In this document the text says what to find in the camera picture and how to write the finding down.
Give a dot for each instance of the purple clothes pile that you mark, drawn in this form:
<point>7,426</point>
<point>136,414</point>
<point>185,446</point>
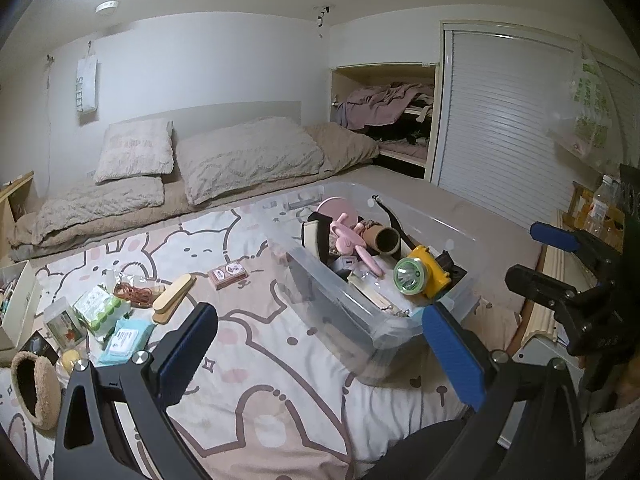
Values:
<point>380,105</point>

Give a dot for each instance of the clear packet with green card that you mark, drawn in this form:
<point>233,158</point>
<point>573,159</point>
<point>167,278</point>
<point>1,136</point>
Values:
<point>62,322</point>

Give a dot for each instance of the pink card box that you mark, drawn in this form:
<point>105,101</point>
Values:
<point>227,275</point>

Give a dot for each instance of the clear plastic container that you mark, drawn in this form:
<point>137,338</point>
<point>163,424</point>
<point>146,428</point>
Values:
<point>350,320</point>

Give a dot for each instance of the wooden bedside shelf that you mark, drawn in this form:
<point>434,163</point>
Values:
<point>15,195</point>

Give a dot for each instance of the teal wet wipes pack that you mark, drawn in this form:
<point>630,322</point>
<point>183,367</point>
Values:
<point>125,340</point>

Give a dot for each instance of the bunny printed blanket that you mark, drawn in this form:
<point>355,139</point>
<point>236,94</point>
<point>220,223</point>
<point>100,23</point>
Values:
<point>275,385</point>

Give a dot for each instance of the wall closet niche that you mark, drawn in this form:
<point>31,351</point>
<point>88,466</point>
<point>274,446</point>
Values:
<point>385,72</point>

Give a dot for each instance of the green printed plastic bag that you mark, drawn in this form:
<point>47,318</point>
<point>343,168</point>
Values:
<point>590,105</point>

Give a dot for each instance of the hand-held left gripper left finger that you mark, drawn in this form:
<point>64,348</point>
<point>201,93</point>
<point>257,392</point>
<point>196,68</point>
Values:
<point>187,355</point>

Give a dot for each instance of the clear plastic bottle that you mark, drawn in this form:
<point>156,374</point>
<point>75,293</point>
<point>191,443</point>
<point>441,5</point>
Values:
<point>602,200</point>

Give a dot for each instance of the dark clothes pile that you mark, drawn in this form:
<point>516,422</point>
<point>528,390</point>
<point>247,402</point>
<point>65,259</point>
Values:
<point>405,135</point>

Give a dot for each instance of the white cardboard box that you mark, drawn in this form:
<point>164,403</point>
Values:
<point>17,305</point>

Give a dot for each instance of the beige duvet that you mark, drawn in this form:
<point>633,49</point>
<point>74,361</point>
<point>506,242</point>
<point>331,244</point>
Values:
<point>345,147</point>

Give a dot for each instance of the white shutter door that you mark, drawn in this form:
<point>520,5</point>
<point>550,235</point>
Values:
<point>500,120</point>

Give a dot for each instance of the small black wall fixture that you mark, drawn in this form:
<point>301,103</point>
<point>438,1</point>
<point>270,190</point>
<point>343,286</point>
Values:
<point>322,15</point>

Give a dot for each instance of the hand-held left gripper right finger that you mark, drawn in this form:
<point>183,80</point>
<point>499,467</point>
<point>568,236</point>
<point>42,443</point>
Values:
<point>452,355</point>

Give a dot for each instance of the cream flat packet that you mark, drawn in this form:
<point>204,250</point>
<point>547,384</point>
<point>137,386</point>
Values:
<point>372,290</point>

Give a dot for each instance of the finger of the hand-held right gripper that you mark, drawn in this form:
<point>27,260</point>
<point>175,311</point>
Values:
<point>555,237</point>
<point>540,285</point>

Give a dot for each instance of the green white tissue packet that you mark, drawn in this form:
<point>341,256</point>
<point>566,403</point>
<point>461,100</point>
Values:
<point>100,310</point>

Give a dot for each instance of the small beige quilted pillow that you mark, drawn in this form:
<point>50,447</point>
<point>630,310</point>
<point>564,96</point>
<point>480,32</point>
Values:
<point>135,147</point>

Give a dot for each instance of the yellow headlamp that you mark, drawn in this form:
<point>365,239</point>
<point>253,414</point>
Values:
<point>417,275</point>

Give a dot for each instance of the wooden bed frame edge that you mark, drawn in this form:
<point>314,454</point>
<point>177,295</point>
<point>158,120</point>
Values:
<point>542,300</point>

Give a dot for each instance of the flat beige quilted pillow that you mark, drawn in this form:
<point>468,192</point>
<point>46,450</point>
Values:
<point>100,205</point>

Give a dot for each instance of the wooden desk organiser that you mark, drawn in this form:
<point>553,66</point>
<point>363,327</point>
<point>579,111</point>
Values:
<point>575,207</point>

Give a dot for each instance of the beige fuzzy slipper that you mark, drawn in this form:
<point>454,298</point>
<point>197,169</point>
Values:
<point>35,390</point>

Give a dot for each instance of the pink bunny phone stand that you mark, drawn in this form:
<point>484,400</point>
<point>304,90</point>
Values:
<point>350,240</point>

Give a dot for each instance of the white hanging bag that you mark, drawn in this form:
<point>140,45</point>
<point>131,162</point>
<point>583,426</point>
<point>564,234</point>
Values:
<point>86,85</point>

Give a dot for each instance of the white smoke detector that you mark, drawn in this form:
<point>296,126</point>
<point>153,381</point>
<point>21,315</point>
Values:
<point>106,6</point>

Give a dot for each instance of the small black box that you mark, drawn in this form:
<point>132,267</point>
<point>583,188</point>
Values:
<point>37,347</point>

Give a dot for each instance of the large beige quilted pillow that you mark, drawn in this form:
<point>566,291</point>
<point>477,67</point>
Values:
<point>250,157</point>

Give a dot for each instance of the person's right hand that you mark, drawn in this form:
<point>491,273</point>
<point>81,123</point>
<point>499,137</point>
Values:
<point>627,385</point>

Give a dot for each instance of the person's right forearm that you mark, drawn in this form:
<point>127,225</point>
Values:
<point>612,440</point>

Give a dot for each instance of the white round case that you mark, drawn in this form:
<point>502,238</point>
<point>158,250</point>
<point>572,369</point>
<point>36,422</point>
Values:
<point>315,237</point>

